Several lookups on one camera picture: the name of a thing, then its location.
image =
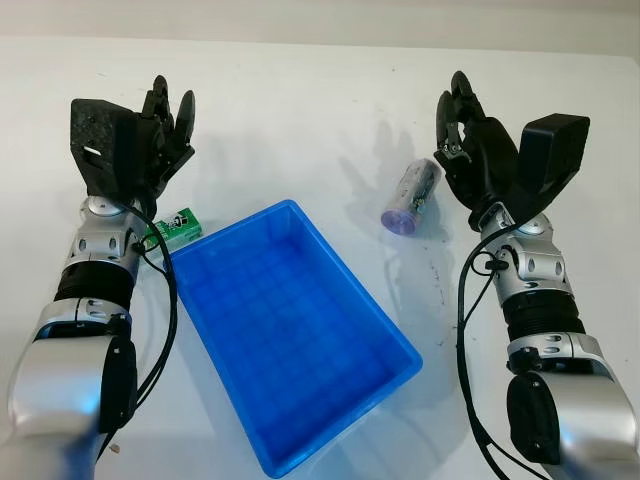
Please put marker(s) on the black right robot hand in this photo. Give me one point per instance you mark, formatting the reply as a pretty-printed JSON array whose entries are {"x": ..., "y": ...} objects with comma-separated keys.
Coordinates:
[{"x": 482, "y": 155}]

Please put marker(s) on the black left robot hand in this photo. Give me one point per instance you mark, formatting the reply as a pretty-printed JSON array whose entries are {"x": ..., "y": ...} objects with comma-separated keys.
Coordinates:
[{"x": 165, "y": 142}]

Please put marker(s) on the purple drink can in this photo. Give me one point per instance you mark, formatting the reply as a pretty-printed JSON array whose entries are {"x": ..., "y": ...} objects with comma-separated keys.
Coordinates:
[{"x": 412, "y": 197}]

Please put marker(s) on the green and white carton box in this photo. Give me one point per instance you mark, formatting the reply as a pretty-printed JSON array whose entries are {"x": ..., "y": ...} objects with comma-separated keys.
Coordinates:
[{"x": 180, "y": 225}]

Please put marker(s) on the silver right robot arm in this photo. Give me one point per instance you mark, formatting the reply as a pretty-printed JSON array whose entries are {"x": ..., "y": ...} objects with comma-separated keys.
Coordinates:
[{"x": 565, "y": 365}]

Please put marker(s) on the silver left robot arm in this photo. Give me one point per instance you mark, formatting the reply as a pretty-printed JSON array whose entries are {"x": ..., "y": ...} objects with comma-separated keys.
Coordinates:
[{"x": 55, "y": 360}]

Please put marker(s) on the blue plastic tray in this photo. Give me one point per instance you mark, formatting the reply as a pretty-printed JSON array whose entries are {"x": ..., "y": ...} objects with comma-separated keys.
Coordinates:
[{"x": 295, "y": 340}]

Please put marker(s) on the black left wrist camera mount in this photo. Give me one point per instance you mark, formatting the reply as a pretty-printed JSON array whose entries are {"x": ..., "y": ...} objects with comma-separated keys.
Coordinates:
[{"x": 95, "y": 145}]

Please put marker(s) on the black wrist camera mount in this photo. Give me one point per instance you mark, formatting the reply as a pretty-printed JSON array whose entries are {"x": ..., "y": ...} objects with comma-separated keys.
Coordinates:
[
  {"x": 552, "y": 150},
  {"x": 95, "y": 145}
]

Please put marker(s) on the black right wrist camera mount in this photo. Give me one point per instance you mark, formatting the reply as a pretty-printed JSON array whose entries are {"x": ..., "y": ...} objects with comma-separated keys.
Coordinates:
[{"x": 552, "y": 150}]

